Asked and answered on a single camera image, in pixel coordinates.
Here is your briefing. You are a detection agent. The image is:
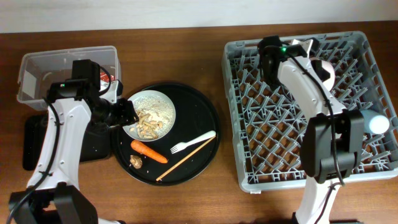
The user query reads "pale pink bowl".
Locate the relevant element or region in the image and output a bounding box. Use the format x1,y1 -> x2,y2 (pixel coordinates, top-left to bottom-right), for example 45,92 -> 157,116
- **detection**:
310,57 -> 335,91

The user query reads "grey plate with food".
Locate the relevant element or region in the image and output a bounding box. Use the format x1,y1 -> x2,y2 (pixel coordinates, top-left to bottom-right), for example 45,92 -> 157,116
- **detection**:
123,90 -> 176,142

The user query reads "red snack wrapper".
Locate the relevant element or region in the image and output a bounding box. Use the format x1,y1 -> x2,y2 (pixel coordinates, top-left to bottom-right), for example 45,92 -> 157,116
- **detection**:
100,72 -> 114,87

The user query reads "orange carrot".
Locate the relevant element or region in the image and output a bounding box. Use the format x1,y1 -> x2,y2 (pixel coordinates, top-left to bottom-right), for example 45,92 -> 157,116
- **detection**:
131,140 -> 168,164

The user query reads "brown ginger piece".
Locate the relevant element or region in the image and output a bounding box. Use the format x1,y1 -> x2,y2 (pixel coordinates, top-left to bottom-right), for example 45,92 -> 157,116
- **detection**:
130,155 -> 142,169

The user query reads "white plastic fork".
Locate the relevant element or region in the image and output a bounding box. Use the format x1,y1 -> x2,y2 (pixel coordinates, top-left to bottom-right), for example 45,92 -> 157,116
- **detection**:
170,131 -> 216,154

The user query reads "light blue plastic cup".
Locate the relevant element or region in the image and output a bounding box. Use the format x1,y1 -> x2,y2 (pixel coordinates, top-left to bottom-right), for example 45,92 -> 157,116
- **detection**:
361,110 -> 390,134

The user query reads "wooden chopstick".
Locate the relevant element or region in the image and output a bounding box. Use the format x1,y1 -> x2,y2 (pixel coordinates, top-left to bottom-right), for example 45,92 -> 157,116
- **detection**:
156,136 -> 215,182

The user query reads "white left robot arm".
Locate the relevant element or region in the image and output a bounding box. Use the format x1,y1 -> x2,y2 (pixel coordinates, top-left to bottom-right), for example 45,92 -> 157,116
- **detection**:
7,78 -> 138,223

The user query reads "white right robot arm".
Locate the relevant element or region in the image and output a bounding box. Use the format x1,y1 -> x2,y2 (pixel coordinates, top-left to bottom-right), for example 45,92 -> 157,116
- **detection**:
258,42 -> 364,223

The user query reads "grey dishwasher rack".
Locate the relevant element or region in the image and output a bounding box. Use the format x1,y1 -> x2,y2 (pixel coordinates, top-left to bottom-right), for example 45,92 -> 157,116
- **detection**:
221,31 -> 397,194

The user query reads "clear plastic waste bin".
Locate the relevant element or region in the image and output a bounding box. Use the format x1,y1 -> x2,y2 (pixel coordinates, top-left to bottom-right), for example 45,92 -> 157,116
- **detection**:
17,45 -> 122,111

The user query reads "black rectangular tray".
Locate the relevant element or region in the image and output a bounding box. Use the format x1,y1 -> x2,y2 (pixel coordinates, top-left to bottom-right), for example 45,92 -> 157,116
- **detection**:
22,114 -> 111,171

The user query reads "round black serving tray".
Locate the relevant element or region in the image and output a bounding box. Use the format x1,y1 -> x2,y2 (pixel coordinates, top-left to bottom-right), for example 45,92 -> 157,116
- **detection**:
111,83 -> 221,186

